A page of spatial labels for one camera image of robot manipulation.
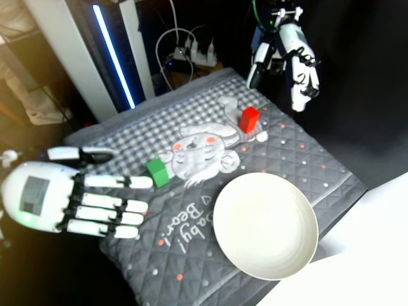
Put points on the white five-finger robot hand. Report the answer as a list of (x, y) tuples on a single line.
[(294, 38), (35, 194)]

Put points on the red block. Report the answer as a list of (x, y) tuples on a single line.
[(249, 119)]

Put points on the green block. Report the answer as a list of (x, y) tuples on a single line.
[(157, 173)]

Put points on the white round plate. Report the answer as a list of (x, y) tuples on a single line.
[(264, 226)]

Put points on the white power strip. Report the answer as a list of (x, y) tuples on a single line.
[(197, 54)]

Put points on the white pillar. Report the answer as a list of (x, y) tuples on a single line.
[(73, 57)]

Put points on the grey quilt with bear print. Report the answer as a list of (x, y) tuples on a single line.
[(178, 134)]

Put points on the blue light strip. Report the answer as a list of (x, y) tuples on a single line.
[(113, 57)]

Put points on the white flat panel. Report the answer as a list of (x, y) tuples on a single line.
[(366, 255)]

